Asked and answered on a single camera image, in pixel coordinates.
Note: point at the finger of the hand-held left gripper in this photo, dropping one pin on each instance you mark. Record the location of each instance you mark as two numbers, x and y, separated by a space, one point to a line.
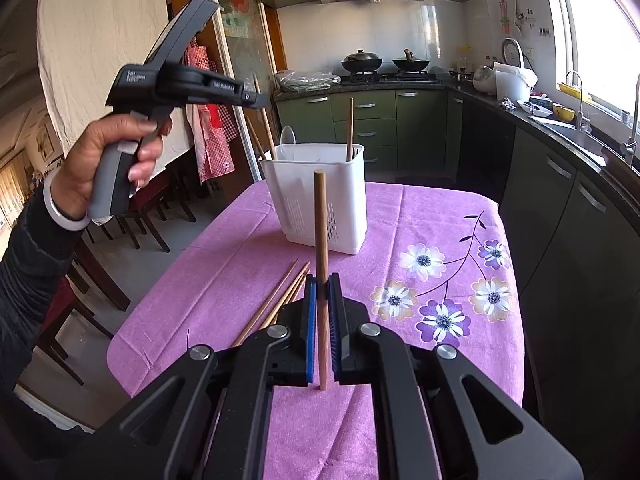
252 101

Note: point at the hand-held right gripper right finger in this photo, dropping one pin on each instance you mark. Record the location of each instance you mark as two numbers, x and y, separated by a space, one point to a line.
336 340

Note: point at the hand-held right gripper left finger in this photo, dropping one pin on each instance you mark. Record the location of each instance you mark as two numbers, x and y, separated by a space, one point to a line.
311 340

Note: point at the bunch of wooden chopsticks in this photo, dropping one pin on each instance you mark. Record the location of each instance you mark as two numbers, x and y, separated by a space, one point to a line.
295 287

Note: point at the white plastic utensil holder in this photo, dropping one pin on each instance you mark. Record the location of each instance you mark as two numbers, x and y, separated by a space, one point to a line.
295 200

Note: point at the person's left forearm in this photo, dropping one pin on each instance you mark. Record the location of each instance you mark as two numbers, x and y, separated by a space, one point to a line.
30 285

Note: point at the person's left hand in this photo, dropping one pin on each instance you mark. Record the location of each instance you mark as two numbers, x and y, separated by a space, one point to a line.
82 170

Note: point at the clear plastic bag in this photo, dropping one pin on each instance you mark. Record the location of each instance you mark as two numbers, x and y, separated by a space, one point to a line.
305 81

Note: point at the pink apron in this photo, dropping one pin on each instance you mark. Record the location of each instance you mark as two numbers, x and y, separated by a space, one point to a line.
215 145

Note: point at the sliding glass door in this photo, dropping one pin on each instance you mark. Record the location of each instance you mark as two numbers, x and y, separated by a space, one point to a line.
240 25

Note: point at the white hanging sheet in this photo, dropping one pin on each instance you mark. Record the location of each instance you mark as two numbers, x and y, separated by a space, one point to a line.
100 35

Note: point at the black lidded wok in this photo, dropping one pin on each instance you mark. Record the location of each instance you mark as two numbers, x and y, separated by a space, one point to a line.
361 62

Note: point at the dark wooden chair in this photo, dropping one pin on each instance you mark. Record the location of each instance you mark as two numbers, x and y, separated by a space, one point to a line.
100 230
155 200

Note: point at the gas stove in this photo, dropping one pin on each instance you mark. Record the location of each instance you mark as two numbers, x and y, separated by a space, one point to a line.
390 78

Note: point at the green base cabinets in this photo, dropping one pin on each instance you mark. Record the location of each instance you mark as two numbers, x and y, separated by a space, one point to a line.
415 130

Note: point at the purple floral tablecloth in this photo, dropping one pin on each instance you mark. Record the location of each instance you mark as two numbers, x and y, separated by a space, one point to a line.
425 200

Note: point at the oil bottle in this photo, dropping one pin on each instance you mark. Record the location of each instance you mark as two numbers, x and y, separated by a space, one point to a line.
465 59

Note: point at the black kitchen countertop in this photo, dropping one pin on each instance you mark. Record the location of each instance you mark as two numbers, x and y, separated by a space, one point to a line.
480 95

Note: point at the white rice cooker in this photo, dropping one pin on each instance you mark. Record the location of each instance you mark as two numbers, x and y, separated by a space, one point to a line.
484 80

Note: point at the dark base cabinets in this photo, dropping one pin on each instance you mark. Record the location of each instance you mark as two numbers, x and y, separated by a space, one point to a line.
550 220

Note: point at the steel scrubber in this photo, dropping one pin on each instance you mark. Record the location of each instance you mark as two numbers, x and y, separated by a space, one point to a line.
509 105

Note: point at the white plastic bucket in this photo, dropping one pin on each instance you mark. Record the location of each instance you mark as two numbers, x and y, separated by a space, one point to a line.
515 85

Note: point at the hanging kitchen tools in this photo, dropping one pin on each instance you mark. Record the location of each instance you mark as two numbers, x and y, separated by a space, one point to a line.
506 17

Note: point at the white bowl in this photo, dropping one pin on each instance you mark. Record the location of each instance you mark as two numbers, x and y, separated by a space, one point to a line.
534 109

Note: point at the yellow bowl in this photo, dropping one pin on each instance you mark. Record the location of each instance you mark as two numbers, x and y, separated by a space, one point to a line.
563 112

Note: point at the steel sink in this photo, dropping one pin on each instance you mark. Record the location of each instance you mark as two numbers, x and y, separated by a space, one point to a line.
575 132

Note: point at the yellow tray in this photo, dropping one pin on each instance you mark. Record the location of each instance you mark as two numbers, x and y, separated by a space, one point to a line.
575 92

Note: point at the short steel faucet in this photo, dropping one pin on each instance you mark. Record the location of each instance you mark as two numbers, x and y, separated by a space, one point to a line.
581 110

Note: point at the wooden cutting board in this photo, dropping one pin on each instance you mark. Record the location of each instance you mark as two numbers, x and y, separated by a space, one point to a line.
622 162

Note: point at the window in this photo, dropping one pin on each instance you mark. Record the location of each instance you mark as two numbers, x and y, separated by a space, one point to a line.
600 25

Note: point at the tall steel faucet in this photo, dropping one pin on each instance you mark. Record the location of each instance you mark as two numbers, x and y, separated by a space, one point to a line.
634 130

